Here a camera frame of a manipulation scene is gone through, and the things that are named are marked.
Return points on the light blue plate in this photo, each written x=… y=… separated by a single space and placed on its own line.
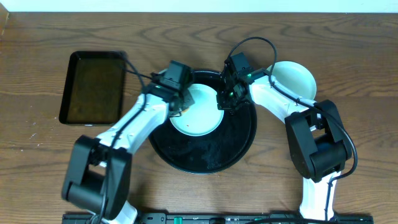
x=296 y=77
x=203 y=116

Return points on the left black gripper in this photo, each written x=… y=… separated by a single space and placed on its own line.
x=184 y=101

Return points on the light blue plate top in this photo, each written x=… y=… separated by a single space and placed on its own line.
x=296 y=77

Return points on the round black serving tray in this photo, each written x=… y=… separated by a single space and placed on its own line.
x=212 y=152

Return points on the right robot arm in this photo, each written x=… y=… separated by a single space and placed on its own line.
x=319 y=145

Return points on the black rectangular water tray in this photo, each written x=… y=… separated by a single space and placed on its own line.
x=93 y=91

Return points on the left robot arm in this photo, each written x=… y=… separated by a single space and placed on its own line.
x=99 y=170

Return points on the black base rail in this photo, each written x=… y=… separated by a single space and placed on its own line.
x=163 y=218

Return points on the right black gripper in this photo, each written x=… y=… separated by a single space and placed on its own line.
x=226 y=104

